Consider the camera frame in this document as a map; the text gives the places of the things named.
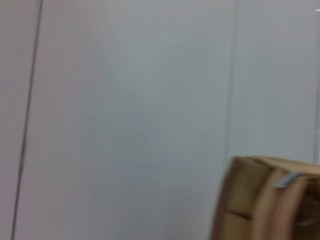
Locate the khaki canvas food bag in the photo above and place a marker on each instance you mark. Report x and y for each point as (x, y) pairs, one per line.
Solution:
(245, 197)

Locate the silver metal zipper pull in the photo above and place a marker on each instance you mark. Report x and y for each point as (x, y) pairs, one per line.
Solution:
(287, 180)

